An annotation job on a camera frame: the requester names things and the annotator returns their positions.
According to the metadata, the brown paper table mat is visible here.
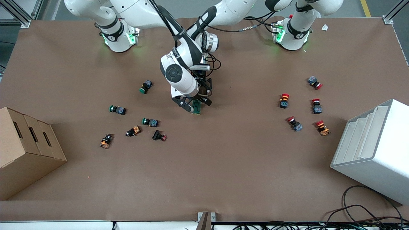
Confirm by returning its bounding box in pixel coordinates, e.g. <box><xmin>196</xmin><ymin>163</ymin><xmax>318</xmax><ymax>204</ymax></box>
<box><xmin>0</xmin><ymin>16</ymin><xmax>409</xmax><ymax>222</ymax></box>

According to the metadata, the brown cardboard box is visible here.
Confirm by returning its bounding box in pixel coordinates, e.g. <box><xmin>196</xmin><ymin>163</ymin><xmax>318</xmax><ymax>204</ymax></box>
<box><xmin>0</xmin><ymin>107</ymin><xmax>67</xmax><ymax>201</ymax></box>

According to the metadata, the white slotted storage rack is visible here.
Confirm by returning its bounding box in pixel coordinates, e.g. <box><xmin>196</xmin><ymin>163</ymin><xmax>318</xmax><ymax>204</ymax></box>
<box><xmin>330</xmin><ymin>99</ymin><xmax>409</xmax><ymax>205</ymax></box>

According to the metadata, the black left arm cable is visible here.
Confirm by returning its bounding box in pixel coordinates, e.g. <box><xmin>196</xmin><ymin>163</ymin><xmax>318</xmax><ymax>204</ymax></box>
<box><xmin>204</xmin><ymin>11</ymin><xmax>278</xmax><ymax>71</ymax></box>

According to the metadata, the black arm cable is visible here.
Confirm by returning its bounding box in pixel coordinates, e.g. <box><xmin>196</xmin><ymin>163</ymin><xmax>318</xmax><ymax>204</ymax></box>
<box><xmin>149</xmin><ymin>0</ymin><xmax>187</xmax><ymax>40</ymax></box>
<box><xmin>204</xmin><ymin>11</ymin><xmax>278</xmax><ymax>71</ymax></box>

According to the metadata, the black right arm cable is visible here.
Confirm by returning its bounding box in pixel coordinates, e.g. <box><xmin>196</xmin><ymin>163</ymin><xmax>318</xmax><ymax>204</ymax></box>
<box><xmin>149</xmin><ymin>0</ymin><xmax>187</xmax><ymax>40</ymax></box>

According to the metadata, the black base power cable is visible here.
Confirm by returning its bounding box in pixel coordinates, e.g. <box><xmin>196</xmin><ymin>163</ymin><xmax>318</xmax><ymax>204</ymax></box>
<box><xmin>256</xmin><ymin>16</ymin><xmax>278</xmax><ymax>34</ymax></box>

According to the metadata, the metal bracket brown post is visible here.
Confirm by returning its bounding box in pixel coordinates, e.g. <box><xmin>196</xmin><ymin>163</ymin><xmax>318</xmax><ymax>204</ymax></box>
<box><xmin>197</xmin><ymin>212</ymin><xmax>216</xmax><ymax>230</ymax></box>

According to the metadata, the black cable bundle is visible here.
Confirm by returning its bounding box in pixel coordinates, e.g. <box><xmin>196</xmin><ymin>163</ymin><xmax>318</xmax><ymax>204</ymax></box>
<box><xmin>220</xmin><ymin>221</ymin><xmax>409</xmax><ymax>230</ymax></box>

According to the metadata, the white table edge rail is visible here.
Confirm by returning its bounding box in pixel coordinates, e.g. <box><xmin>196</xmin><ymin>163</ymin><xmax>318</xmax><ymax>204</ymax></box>
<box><xmin>0</xmin><ymin>220</ymin><xmax>198</xmax><ymax>230</ymax></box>

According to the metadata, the black looping floor cable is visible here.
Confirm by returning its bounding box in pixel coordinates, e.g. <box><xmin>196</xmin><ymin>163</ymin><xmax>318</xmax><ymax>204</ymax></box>
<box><xmin>323</xmin><ymin>185</ymin><xmax>405</xmax><ymax>229</ymax></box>

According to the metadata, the aluminium frame profile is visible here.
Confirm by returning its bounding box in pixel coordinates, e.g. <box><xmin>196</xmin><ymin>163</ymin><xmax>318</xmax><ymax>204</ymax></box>
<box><xmin>0</xmin><ymin>0</ymin><xmax>43</xmax><ymax>28</ymax></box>
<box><xmin>383</xmin><ymin>0</ymin><xmax>409</xmax><ymax>25</ymax></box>

